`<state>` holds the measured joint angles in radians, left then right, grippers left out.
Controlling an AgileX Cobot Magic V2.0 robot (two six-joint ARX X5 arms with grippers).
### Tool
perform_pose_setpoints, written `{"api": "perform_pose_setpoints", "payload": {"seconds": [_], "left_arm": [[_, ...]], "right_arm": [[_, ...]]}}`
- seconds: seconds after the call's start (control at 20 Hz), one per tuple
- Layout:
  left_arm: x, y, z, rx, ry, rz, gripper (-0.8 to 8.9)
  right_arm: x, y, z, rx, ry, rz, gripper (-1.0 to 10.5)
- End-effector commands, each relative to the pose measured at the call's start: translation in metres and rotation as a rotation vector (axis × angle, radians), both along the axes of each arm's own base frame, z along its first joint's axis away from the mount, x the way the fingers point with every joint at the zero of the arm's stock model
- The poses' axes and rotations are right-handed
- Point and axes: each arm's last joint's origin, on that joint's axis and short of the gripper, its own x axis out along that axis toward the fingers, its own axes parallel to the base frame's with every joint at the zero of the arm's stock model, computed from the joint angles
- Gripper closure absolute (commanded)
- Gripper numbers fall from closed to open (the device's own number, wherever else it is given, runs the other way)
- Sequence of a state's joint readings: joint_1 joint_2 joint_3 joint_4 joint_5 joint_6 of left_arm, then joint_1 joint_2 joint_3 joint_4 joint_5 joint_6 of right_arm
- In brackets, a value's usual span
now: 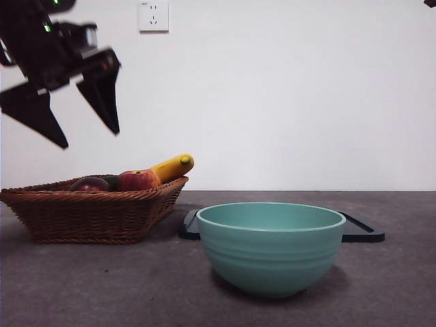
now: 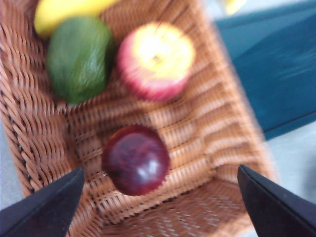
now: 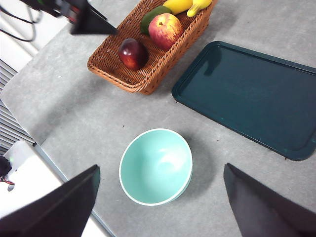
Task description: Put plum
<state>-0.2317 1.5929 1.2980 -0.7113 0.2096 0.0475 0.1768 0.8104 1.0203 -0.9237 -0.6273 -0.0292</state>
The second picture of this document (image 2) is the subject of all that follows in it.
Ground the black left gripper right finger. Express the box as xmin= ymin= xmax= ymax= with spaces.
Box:
xmin=237 ymin=164 xmax=316 ymax=237

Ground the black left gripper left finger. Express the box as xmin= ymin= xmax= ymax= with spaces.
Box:
xmin=0 ymin=166 xmax=85 ymax=237

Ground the dark red plum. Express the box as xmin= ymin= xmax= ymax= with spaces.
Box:
xmin=101 ymin=124 xmax=171 ymax=197

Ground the brown wicker basket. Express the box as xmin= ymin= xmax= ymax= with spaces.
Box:
xmin=0 ymin=0 xmax=279 ymax=237

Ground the dark green rectangular tray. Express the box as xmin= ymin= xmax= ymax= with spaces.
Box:
xmin=214 ymin=2 xmax=316 ymax=140

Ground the green avocado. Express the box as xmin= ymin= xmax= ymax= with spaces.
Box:
xmin=46 ymin=16 xmax=114 ymax=105

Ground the red and yellow apple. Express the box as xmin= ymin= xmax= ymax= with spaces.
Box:
xmin=116 ymin=22 xmax=196 ymax=102

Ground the yellow banana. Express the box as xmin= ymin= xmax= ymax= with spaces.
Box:
xmin=34 ymin=0 xmax=247 ymax=38

